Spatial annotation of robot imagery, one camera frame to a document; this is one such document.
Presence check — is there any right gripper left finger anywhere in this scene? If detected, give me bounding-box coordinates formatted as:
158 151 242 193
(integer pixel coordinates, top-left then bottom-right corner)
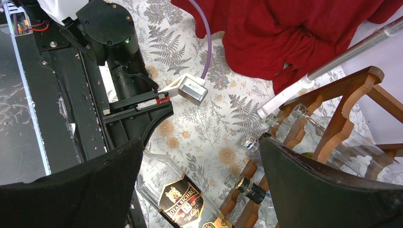
0 138 144 228

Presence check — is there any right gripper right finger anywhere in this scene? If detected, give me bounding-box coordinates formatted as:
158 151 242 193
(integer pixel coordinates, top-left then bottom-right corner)
259 138 403 228

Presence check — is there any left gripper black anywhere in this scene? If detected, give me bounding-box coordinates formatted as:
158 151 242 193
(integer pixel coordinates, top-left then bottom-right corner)
102 91 173 149

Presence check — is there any clear square liquor bottle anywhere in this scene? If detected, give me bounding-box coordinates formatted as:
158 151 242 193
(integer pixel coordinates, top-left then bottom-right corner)
234 175 278 228

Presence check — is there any clear glass flask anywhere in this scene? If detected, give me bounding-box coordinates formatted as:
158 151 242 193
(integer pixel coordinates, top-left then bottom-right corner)
292 104 403 185

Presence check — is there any blue glass bottle silver cap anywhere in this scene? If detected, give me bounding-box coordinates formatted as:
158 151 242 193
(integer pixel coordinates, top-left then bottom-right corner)
240 135 260 156

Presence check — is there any small clear glass bottle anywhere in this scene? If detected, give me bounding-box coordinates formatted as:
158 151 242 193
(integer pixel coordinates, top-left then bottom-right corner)
265 114 279 128

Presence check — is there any clear bottle black gold cap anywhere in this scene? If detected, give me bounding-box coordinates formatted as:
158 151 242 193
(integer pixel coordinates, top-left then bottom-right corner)
136 150 234 228

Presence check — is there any dark green wine bottle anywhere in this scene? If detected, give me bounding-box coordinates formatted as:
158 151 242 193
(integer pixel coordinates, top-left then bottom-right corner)
301 152 314 158

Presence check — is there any small clear bottle bluish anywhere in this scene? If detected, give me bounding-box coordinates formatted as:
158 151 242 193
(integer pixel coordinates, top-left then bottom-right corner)
224 174 242 189

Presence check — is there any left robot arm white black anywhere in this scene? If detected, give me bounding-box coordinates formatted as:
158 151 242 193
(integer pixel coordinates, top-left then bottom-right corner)
16 0 173 149

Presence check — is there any wooden wine rack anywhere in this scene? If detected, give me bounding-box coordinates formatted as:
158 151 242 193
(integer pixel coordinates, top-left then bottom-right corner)
220 66 403 228

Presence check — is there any floral table mat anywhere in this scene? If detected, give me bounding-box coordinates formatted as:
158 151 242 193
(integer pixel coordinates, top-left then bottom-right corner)
97 0 375 228

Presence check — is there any vertical metal pole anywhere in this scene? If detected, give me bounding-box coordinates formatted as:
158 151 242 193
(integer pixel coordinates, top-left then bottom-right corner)
257 17 403 119

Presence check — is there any red garment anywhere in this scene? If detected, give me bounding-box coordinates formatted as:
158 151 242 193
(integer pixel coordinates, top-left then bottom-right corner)
170 0 403 95

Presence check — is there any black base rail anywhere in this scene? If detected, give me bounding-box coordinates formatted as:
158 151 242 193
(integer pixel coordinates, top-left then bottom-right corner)
17 35 146 228

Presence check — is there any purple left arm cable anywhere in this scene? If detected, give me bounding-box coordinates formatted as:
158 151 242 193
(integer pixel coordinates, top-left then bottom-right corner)
188 0 213 81

